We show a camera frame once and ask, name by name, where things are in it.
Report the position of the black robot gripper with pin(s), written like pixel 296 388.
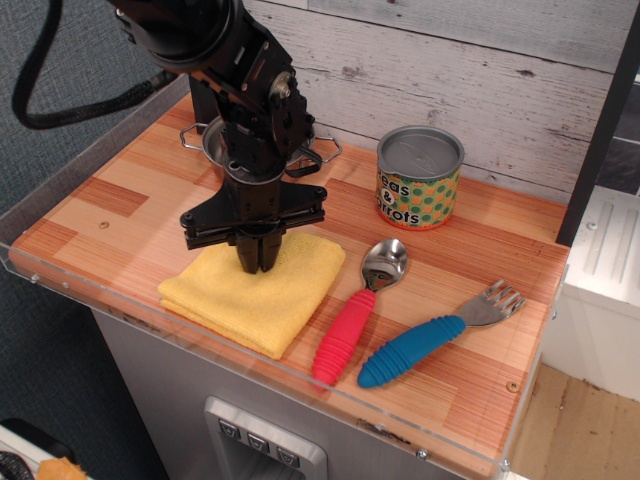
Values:
pixel 256 204

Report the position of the yellow cloth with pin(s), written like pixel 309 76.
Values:
pixel 265 311

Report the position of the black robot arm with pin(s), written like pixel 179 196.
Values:
pixel 265 117

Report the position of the stainless steel pot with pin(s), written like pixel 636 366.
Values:
pixel 305 161

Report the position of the grey toy fridge cabinet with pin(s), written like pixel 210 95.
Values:
pixel 173 387

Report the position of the peas and carrots can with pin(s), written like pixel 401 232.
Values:
pixel 418 173

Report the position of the silver dispenser button panel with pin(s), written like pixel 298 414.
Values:
pixel 265 442

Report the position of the orange object at corner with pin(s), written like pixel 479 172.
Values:
pixel 60 469

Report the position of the white toy sink unit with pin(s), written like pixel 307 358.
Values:
pixel 593 333

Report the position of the red handled spoon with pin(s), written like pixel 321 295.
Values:
pixel 384 265

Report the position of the black vertical post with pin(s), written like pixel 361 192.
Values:
pixel 205 104

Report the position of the blue handled fork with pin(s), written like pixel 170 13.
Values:
pixel 398 356

